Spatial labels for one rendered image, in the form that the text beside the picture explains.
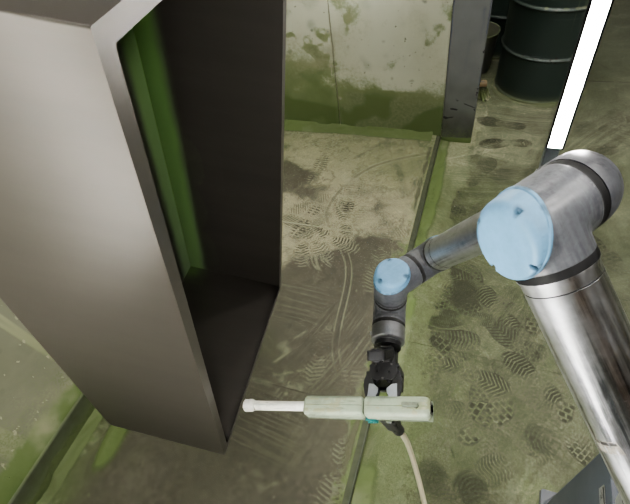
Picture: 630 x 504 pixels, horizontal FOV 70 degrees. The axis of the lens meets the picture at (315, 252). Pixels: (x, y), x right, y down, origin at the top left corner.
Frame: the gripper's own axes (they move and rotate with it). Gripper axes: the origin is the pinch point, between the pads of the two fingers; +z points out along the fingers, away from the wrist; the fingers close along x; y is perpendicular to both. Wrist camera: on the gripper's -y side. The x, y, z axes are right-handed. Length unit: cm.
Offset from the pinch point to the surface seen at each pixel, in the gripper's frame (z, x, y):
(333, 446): -8, 33, 58
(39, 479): 17, 134, 28
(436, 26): -204, -14, 10
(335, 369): -39, 36, 59
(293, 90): -217, 79, 31
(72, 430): -1, 131, 30
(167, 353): 6, 27, -47
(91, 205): 5, 14, -81
